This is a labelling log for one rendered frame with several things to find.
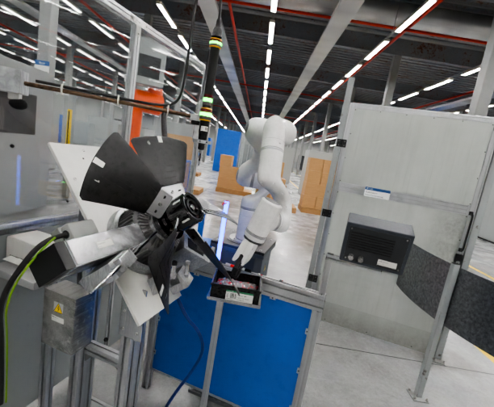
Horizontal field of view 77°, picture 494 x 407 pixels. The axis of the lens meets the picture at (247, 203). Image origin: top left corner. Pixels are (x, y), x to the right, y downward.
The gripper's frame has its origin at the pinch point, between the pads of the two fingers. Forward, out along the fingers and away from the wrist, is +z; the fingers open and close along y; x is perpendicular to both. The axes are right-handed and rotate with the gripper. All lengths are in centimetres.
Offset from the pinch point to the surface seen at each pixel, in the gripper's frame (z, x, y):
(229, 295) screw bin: 15.0, 0.8, -8.8
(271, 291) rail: 13.4, 14.2, -31.3
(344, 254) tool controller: -20.5, 33.5, -29.6
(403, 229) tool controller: -42, 48, -29
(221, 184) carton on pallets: 175, -332, -846
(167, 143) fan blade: -31, -49, 0
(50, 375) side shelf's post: 86, -51, 13
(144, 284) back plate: 14.0, -23.9, 19.3
